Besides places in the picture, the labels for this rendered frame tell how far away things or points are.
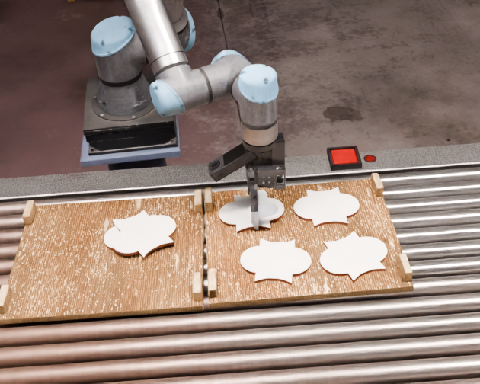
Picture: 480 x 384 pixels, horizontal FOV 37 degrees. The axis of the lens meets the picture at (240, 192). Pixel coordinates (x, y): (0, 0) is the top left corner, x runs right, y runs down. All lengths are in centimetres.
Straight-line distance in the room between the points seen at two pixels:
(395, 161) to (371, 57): 238
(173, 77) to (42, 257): 49
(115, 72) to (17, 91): 231
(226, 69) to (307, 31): 298
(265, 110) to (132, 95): 61
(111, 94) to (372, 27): 277
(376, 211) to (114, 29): 80
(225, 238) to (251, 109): 31
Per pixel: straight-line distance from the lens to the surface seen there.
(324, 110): 368
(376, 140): 347
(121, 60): 188
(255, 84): 138
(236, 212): 161
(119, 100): 194
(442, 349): 141
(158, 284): 148
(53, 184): 184
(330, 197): 164
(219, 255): 152
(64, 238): 164
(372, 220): 160
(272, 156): 150
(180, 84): 144
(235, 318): 143
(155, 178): 178
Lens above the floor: 200
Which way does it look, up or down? 39 degrees down
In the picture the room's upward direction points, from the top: 4 degrees counter-clockwise
